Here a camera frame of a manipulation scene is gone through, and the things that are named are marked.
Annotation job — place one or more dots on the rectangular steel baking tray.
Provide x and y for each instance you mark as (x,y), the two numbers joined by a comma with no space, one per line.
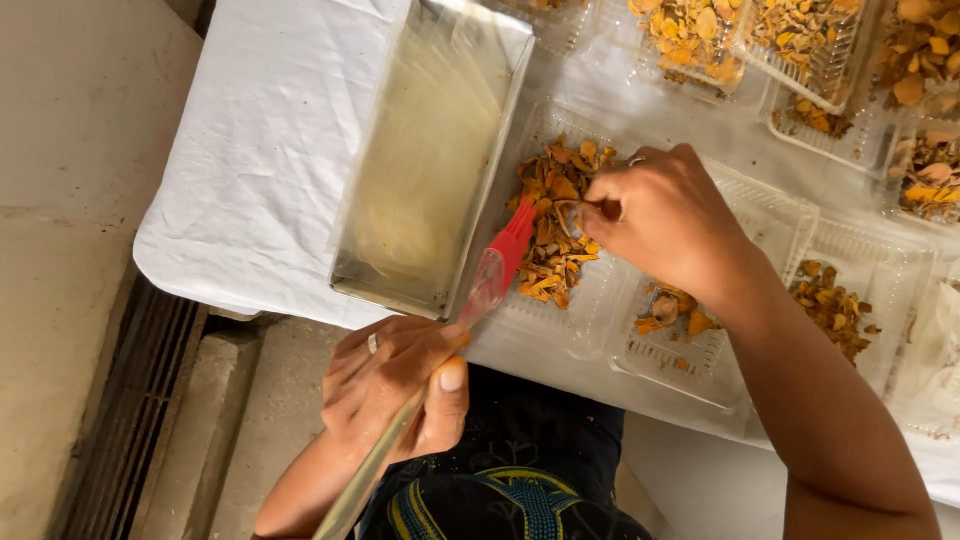
(420,150)

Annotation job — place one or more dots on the dark metal floor grate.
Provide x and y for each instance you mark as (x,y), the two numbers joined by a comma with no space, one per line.
(127,420)

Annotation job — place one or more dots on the clear plastic tray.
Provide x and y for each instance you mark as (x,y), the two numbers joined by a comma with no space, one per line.
(780,225)
(825,82)
(877,247)
(941,112)
(862,150)
(731,79)
(577,330)
(555,30)
(926,427)
(896,210)

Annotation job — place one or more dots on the person's right hand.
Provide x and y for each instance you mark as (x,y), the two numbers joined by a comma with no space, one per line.
(667,217)

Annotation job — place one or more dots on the dried turmeric slices pile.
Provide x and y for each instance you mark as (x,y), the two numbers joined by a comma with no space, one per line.
(832,307)
(799,26)
(930,176)
(686,34)
(551,255)
(919,52)
(814,118)
(667,309)

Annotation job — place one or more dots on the white tablecloth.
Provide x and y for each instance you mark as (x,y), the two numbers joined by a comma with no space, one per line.
(262,150)

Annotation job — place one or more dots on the person's black patterned clothing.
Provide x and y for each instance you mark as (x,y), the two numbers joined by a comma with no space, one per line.
(517,465)

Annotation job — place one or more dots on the person's left hand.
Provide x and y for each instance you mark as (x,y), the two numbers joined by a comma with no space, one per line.
(367,397)

